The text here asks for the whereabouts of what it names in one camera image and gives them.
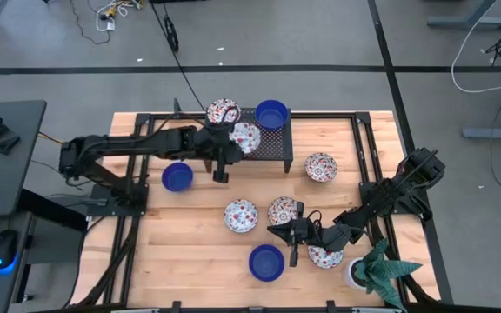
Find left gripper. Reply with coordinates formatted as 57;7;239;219
204;123;244;183

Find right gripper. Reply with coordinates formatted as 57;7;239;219
267;200;324;269

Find red floral bowl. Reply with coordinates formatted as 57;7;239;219
228;121;263;156
306;243;345;270
224;198;259;234

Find dark-rimmed floral bowl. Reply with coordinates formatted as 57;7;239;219
205;97;242;127
267;196;299;227
304;151;338;183

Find blue plastic bowl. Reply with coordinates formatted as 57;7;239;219
161;162;195;193
248;243;286;283
255;99;290;132

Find black perforated metal rack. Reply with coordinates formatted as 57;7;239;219
201;107;295;175

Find white plant pot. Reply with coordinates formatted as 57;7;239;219
342;256;367;291

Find green artificial plant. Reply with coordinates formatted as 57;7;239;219
353;237;424;312

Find dark grey side table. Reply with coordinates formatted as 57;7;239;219
0;189;89;313

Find black desk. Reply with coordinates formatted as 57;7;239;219
0;99;48;219

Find grey table foot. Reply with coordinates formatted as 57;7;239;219
462;116;501;141
427;0;501;30

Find black screen stand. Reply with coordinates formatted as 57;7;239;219
0;123;21;157

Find black computer mouse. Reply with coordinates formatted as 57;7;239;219
0;229;20;275

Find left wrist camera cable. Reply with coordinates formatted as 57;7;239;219
219;105;239;126

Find black adapter cable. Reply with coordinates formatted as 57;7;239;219
149;0;208;113

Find black aluminium table frame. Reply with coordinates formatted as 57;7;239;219
102;110;411;313

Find black oblong cable adapter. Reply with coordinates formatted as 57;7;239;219
164;15;180;53

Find black base power cable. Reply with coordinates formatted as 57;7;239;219
43;193;109;209

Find white yellow cable bundle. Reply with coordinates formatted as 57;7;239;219
95;0;144;34

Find yellow wire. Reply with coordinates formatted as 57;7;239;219
37;131;65;145

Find thin black floor cable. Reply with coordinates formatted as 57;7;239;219
68;0;113;46

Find white floor cable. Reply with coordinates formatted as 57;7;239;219
450;0;501;95

